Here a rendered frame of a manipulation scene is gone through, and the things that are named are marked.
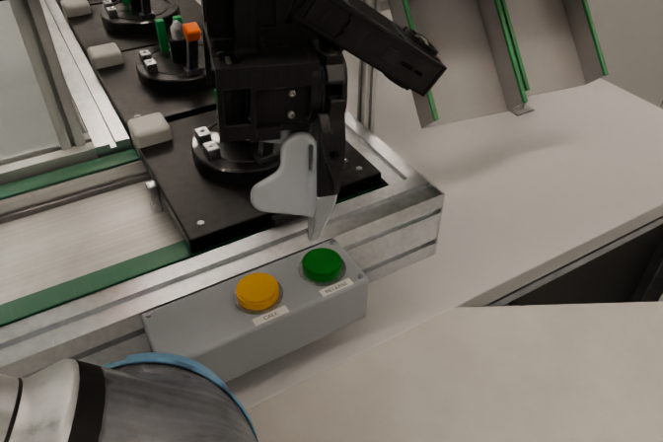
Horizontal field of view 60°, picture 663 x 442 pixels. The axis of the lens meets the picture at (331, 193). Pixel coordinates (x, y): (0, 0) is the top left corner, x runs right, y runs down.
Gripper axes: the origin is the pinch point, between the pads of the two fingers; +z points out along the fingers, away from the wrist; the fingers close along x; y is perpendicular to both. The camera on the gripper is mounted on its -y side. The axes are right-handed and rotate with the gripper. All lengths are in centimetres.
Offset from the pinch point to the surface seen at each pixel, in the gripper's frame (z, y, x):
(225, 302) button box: 13.9, 7.2, -1.2
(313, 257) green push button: 12.3, -1.9, -3.5
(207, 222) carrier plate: 13.8, 7.5, -12.0
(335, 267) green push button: 12.1, -3.7, -1.6
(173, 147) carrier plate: 15.2, 10.0, -27.6
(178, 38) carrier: 11, 7, -48
